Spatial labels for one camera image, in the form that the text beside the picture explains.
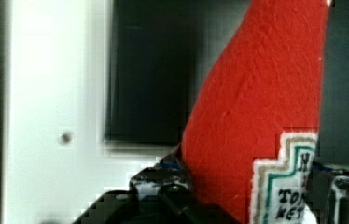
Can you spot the red ketchup bottle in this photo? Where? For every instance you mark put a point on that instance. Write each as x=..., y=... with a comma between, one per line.
x=251, y=137

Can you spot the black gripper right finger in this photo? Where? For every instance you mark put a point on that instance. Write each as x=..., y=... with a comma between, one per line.
x=328, y=193

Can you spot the black toaster oven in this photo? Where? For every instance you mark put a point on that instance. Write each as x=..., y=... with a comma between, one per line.
x=163, y=51

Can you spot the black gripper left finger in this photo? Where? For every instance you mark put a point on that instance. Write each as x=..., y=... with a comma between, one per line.
x=170, y=170

